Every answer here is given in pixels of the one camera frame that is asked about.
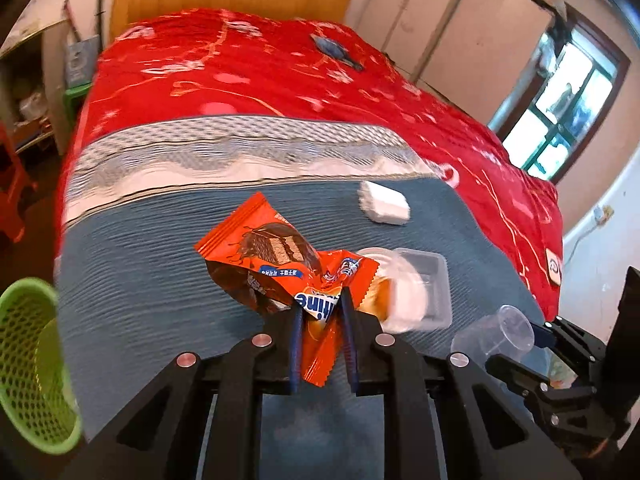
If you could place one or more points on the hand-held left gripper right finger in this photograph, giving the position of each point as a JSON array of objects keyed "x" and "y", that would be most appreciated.
[{"x": 349, "y": 340}]

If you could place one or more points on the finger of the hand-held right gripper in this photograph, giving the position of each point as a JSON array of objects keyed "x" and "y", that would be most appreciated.
[
  {"x": 520, "y": 377},
  {"x": 570, "y": 342}
]

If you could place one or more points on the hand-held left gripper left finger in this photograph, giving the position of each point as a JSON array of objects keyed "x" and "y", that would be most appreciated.
[{"x": 296, "y": 350}]

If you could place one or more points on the clear plastic cup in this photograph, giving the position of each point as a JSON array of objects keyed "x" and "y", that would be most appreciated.
[{"x": 500, "y": 332}]

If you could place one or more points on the orange snack wrapper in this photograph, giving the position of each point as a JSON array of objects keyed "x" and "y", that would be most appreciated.
[{"x": 260, "y": 250}]

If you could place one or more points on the green mesh wastebasket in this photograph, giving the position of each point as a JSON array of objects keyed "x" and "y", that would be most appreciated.
[{"x": 25, "y": 385}]

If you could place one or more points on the round clear container white lid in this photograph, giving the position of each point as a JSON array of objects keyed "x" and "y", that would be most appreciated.
[{"x": 402, "y": 280}]

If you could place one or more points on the clear rectangular plastic tub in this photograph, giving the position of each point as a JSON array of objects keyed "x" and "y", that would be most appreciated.
[{"x": 436, "y": 280}]

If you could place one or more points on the white tissue pack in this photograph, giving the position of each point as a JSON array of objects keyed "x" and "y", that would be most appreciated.
[{"x": 385, "y": 202}]

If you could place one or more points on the blue ribbed blanket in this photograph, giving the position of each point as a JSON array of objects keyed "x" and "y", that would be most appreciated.
[{"x": 150, "y": 285}]

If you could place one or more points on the window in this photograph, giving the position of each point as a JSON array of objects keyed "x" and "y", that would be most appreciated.
[{"x": 565, "y": 100}]

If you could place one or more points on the red printed blanket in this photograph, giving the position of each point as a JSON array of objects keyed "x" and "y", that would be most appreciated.
[{"x": 275, "y": 70}]

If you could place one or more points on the blue toy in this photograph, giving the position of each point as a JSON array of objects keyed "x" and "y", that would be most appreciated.
[{"x": 334, "y": 50}]

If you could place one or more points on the beige wardrobe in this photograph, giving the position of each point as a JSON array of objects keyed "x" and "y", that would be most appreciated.
[{"x": 450, "y": 35}]

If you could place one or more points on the red plastic stool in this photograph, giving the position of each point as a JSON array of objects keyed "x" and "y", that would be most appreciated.
[{"x": 12, "y": 185}]

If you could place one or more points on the green plastic stool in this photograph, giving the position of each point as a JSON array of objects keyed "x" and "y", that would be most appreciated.
[{"x": 76, "y": 97}]

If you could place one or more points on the pale blue gift bag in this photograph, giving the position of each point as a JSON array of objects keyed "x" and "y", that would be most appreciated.
[{"x": 82, "y": 62}]

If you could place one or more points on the white plastic bag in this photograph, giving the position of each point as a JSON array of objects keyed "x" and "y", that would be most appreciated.
[{"x": 31, "y": 105}]

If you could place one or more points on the wooden desk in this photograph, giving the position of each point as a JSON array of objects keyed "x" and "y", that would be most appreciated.
[{"x": 47, "y": 60}]

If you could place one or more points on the red and black stick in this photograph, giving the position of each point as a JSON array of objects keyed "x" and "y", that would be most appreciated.
[{"x": 72, "y": 22}]

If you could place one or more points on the wall socket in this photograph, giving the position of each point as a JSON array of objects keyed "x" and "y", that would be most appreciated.
[{"x": 605, "y": 213}]

